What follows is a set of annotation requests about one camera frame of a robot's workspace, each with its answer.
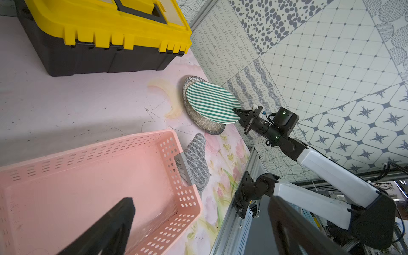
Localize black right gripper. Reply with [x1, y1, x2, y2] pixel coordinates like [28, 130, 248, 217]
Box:
[233, 106, 307, 161]

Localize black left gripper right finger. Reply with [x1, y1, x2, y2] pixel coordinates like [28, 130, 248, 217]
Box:
[268, 196, 347, 255]

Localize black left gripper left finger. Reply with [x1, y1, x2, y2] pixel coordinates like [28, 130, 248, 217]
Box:
[59, 197, 135, 255]

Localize speckled grey round plate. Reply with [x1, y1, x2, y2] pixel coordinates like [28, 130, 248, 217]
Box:
[182, 75, 226, 136]

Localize green white striped plate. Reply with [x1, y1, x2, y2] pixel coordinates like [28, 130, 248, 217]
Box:
[186, 81, 241, 124]

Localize grey knitted dish cloth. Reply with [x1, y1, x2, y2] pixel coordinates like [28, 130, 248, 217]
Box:
[175, 133, 210, 196]

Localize pink perforated plastic basket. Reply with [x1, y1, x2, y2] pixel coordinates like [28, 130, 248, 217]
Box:
[1, 129, 203, 255]

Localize yellow and black toolbox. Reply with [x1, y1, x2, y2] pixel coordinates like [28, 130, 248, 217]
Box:
[16, 0, 192, 77]

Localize aluminium mounting rail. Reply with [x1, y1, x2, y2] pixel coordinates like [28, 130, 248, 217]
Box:
[210, 147, 266, 255]

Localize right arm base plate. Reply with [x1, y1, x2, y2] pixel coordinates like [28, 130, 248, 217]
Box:
[233, 171, 255, 220]

